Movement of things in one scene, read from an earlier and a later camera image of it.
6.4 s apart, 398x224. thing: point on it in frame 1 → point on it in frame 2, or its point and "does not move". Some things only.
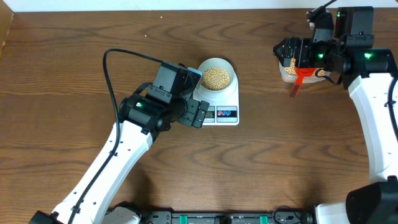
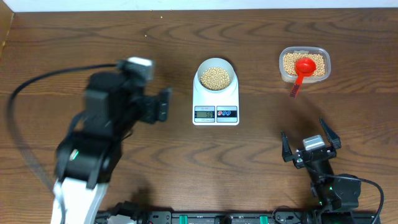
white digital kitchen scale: x=223 y=109 does not move
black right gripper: x=303 y=44 → x=334 y=139
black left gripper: x=191 y=105 → x=152 y=112
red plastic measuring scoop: x=301 y=71 does not move
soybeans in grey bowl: x=215 y=78 does not move
